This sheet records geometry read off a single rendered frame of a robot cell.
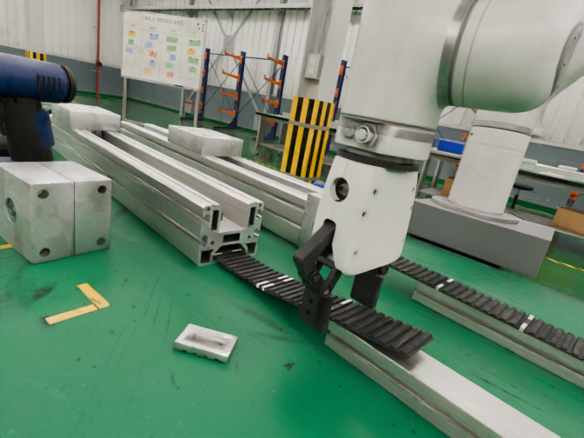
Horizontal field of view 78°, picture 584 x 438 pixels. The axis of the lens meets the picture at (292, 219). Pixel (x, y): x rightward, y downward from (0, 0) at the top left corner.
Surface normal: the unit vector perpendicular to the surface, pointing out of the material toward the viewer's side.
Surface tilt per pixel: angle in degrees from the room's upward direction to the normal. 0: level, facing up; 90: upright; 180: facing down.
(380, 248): 88
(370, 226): 89
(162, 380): 0
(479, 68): 114
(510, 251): 90
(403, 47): 91
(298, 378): 0
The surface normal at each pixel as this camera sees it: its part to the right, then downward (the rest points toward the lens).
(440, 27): -0.50, 0.06
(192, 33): -0.32, 0.23
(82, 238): 0.80, 0.31
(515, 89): -0.37, 0.76
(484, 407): 0.18, -0.94
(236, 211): -0.70, 0.09
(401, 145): 0.12, 0.32
